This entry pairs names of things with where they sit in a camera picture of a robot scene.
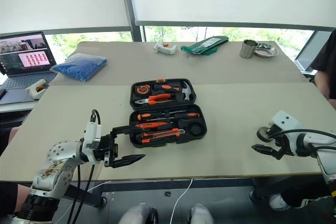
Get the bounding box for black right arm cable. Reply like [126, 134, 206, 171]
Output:
[267, 129, 336, 152]

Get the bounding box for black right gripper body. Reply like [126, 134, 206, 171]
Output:
[268, 124, 289, 161]

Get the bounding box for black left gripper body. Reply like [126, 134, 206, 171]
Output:
[93, 134, 119, 168]

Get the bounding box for person in black shirt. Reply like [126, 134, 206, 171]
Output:
[310, 28, 336, 110]

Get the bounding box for grey rounded robot foot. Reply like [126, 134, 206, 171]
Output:
[188, 203, 215, 224]
[118, 202, 159, 224]

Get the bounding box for black tool case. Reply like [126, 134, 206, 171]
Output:
[129, 78, 208, 149]

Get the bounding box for open laptop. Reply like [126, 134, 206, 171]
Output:
[0, 31, 57, 90]

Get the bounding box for orange black utility knife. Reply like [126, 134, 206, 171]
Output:
[135, 128, 186, 144]

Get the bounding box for orange handled pliers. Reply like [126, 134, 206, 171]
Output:
[134, 93, 173, 106]

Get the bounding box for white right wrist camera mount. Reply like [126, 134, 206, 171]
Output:
[268, 110, 303, 133]

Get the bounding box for grey slanted window frame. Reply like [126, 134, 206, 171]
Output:
[293, 30, 333, 73]

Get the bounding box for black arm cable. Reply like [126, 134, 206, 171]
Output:
[267, 129, 336, 152]
[68, 109, 102, 224]

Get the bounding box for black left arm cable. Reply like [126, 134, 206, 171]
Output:
[68, 109, 102, 224]

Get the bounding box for blue plastic bag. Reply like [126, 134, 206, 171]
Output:
[50, 52, 109, 82]

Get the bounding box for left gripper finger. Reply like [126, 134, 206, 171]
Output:
[111, 125, 144, 139]
[109, 154, 146, 169]

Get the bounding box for claw hammer black orange grip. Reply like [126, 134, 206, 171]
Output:
[153, 81, 195, 102]

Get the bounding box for steel cup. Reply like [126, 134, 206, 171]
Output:
[239, 39, 259, 59]

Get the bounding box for black electrical tape roll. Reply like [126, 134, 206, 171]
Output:
[256, 126, 271, 142]

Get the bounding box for steel dish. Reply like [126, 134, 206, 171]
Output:
[254, 45, 278, 59]

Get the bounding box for large orange black screwdriver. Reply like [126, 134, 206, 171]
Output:
[146, 112, 201, 122]

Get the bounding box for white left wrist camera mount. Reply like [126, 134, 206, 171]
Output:
[81, 121, 103, 157]

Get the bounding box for orange black tape measure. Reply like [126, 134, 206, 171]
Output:
[135, 84, 151, 95]

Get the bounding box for dark window mullion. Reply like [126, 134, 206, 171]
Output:
[119, 0, 144, 42]

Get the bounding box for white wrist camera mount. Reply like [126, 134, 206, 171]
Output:
[268, 110, 303, 133]
[81, 121, 103, 157]

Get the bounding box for slim orange black screwdriver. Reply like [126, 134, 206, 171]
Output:
[136, 110, 187, 121]

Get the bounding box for white sneaker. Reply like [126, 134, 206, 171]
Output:
[268, 194, 291, 212]

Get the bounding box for orange voltage tester pen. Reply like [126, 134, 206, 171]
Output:
[134, 121, 169, 129]

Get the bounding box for green packet with label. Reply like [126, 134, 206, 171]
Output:
[180, 35, 229, 57]

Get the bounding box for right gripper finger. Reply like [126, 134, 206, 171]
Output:
[266, 126, 276, 144]
[251, 144, 279, 160]

